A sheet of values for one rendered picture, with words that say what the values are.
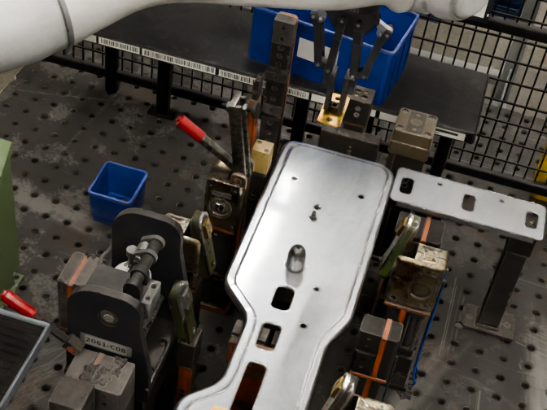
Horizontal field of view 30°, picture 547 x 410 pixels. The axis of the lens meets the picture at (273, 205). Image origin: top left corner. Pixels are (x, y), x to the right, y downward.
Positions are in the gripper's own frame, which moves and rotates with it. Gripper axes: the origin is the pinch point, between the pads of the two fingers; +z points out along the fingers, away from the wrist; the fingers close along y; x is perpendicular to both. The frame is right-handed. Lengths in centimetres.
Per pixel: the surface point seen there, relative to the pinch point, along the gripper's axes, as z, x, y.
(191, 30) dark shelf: 26, 42, -37
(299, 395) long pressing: 28.8, -38.7, 7.8
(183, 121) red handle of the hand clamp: 14.4, -0.9, -25.0
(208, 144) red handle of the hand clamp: 17.8, -1.0, -20.2
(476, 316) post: 58, 15, 36
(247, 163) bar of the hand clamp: 21.4, 0.8, -13.3
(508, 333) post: 58, 13, 43
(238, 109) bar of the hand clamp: 7.6, -2.1, -15.3
